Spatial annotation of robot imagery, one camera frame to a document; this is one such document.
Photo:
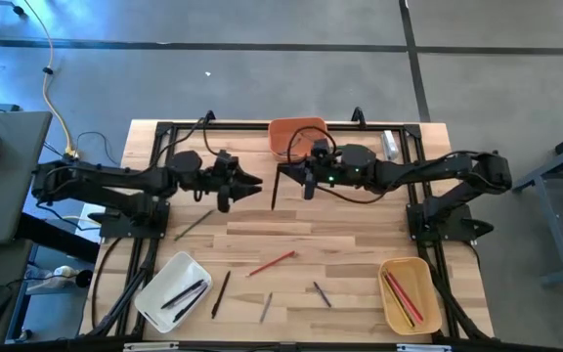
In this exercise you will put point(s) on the white plastic device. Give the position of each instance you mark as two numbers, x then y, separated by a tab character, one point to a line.
64	271

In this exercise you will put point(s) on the grey crayon with white lettering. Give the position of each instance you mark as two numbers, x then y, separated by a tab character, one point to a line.
266	307

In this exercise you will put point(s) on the silver metal bracket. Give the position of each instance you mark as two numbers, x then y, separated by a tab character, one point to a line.
149	346
423	348

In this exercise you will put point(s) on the orange plastic bin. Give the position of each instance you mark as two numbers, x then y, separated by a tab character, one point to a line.
281	134

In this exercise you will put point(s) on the black aluminium table frame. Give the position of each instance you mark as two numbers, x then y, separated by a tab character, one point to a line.
242	126

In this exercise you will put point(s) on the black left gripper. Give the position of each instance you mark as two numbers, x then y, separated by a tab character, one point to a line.
220	176

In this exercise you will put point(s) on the black frame bracket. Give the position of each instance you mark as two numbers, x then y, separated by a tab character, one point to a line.
209	117
358	116

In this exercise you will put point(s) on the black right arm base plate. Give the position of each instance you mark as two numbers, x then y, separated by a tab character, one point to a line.
457	235

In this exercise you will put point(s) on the black desk leg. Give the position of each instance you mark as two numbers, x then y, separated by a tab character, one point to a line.
56	238

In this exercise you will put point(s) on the white paper sheet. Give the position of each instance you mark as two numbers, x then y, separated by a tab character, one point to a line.
91	227

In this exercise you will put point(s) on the grey desk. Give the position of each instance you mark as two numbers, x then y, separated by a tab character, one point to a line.
8	186

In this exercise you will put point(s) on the green pencil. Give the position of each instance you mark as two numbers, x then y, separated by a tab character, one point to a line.
194	225

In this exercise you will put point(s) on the white stapler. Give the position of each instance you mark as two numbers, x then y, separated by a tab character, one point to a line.
390	146

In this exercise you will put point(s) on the blue crayon with white lettering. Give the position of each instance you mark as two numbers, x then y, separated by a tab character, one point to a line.
322	294

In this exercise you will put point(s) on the yellow plastic bin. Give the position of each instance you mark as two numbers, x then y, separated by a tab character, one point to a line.
428	298

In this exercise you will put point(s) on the blue grey metal table frame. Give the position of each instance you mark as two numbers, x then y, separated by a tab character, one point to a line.
557	234

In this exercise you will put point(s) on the black pen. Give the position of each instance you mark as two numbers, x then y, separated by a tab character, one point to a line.
191	303
275	193
182	294
220	294

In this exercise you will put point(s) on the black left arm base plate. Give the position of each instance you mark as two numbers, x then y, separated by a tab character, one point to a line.
110	230

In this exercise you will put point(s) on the clear purple pen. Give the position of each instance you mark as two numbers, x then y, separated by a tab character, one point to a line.
193	294

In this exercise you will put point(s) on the yellow pencil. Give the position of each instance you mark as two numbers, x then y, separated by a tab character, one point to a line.
402	299

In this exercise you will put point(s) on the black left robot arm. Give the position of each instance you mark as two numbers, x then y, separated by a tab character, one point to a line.
115	176

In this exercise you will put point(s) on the red pencil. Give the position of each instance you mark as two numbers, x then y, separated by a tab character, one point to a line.
408	296
272	263

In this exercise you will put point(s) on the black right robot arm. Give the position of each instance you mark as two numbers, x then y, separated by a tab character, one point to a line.
433	168

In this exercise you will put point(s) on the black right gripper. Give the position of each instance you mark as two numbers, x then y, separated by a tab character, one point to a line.
325	166

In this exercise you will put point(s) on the white plastic bin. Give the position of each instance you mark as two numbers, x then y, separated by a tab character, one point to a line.
174	271

